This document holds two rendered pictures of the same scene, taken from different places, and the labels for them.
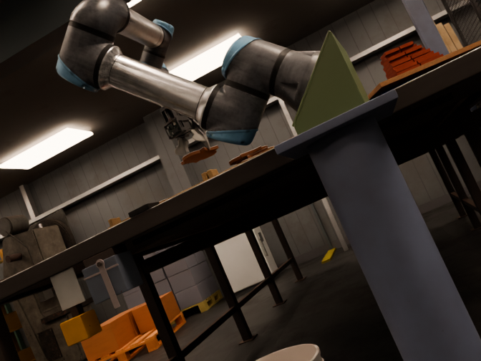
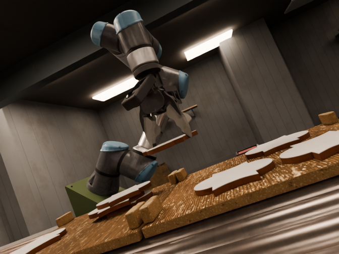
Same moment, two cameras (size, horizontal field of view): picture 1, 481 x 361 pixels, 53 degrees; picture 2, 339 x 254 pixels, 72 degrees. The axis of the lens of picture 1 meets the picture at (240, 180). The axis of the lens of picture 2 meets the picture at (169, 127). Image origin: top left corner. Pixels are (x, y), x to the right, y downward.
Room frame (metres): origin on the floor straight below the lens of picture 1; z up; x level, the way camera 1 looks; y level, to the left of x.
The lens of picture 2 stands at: (2.26, 0.07, 1.03)
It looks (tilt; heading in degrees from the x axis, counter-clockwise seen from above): 4 degrees up; 176
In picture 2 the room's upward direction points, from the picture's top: 23 degrees counter-clockwise
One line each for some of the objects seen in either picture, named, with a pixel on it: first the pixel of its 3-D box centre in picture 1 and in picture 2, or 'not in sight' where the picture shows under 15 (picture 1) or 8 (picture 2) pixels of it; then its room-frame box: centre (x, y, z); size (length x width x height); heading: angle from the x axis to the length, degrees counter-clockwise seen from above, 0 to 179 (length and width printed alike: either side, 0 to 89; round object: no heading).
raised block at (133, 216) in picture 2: not in sight; (137, 213); (1.85, -0.01, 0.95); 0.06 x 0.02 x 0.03; 162
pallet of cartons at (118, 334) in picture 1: (136, 329); not in sight; (5.82, 1.83, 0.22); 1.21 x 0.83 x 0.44; 175
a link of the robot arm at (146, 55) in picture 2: not in sight; (142, 63); (1.67, 0.11, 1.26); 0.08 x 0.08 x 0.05
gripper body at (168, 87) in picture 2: (177, 119); (156, 90); (1.66, 0.12, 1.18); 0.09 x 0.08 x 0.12; 143
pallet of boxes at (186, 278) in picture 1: (167, 281); not in sight; (7.11, 1.55, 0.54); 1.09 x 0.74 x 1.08; 76
